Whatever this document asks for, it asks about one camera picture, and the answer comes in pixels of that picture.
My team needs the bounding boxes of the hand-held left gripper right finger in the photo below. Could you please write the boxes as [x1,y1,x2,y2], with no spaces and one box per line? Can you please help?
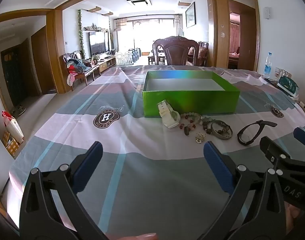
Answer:
[198,141,287,240]

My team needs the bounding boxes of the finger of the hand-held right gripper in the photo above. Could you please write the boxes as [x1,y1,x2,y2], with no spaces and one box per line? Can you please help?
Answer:
[294,127,305,153]
[260,136,293,173]

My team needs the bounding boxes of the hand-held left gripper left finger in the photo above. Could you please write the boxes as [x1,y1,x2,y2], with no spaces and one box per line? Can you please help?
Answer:
[20,141,109,240]

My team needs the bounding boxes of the green cardboard box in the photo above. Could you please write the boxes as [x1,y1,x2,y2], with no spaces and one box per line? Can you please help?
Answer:
[142,70,241,118]

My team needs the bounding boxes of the person's right hand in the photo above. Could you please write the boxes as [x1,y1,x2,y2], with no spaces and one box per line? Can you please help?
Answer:
[284,201,303,233]

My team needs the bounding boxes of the person's left hand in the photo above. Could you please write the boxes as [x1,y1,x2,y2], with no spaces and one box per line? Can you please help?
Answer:
[126,233,157,240]

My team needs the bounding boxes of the black wristband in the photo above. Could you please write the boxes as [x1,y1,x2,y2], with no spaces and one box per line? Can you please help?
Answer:
[237,120,278,146]

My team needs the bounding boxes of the checked printed tablecloth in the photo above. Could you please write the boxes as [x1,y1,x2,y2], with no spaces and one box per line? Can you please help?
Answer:
[9,64,305,240]

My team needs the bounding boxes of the green framed gift box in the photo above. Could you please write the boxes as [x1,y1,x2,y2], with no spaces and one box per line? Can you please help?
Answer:
[277,76,300,98]

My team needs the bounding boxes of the white wristwatch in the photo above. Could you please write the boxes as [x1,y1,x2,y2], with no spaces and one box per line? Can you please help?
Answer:
[157,100,180,129]

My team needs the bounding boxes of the plastic water bottle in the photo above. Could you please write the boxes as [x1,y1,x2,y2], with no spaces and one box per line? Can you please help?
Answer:
[263,52,273,79]

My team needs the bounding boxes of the red and white paper bag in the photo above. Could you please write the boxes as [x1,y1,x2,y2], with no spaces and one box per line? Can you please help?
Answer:
[2,110,25,144]

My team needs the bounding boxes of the pair of shoes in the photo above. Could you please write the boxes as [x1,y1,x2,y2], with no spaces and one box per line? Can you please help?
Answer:
[11,105,27,117]

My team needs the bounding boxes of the wooden chair with clothes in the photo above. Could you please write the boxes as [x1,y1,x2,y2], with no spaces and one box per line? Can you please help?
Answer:
[63,51,101,91]

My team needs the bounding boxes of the wooden television cabinet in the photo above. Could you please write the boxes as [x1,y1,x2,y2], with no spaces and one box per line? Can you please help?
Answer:
[98,56,117,74]

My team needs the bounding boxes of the wooden armchair with cushion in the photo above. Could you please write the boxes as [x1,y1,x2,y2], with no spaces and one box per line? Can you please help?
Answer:
[188,41,209,67]

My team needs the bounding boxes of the white baby fence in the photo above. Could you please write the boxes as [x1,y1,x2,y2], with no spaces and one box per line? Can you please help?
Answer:
[116,48,142,66]

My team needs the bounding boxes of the dark entrance door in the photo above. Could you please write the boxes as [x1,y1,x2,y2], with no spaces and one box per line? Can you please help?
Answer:
[0,44,26,106]

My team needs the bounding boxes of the carved dark wooden chair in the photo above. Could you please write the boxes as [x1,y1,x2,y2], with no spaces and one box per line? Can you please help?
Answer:
[152,36,200,67]

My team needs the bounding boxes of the flat screen television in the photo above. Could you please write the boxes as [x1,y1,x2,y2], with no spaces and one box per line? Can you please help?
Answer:
[89,31,110,57]

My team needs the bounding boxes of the green ivy garland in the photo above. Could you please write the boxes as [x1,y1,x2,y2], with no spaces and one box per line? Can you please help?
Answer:
[78,9,86,59]

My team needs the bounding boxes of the black ceiling lamp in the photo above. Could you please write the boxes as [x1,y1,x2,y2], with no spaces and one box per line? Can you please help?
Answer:
[126,0,152,6]

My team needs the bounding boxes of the red and dark bead bracelet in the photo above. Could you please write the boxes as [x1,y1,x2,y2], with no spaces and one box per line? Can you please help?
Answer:
[179,120,197,136]

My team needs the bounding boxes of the pale jade bead bracelet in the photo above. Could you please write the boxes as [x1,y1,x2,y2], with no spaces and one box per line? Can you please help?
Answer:
[183,112,203,125]

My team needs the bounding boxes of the framed wall painting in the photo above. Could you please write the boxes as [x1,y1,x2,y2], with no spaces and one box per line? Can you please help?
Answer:
[185,2,196,29]

